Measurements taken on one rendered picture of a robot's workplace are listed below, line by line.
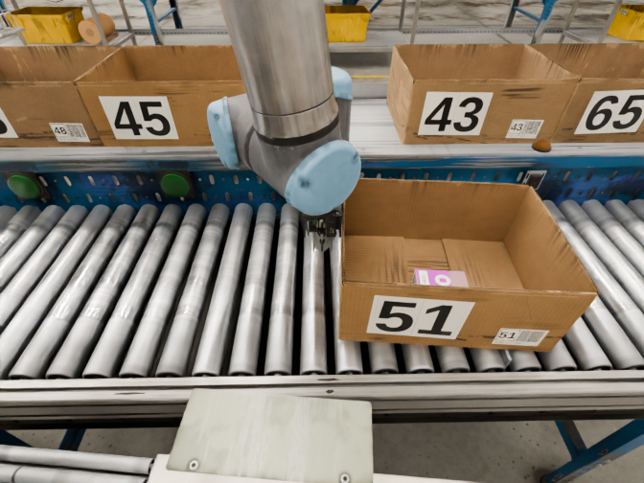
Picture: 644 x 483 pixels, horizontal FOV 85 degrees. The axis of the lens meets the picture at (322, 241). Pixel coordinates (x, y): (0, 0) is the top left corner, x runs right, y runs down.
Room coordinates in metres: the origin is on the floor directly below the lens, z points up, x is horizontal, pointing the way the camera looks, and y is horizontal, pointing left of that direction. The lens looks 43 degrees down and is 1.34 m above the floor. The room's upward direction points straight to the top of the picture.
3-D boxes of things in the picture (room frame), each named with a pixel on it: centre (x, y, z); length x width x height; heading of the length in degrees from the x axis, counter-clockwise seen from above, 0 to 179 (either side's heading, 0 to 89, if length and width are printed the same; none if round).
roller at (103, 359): (0.53, 0.41, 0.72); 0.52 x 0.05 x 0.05; 1
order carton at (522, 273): (0.49, -0.23, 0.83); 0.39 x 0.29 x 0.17; 86
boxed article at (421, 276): (0.46, -0.24, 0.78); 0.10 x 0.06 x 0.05; 86
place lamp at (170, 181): (0.77, 0.39, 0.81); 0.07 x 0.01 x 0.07; 91
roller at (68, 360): (0.53, 0.47, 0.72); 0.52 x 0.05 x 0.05; 1
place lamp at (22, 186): (0.77, 0.78, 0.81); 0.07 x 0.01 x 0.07; 91
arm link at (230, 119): (0.47, 0.09, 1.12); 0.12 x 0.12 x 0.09; 35
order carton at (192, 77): (0.99, 0.38, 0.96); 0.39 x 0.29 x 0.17; 91
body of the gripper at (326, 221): (0.53, 0.00, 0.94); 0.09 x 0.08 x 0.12; 1
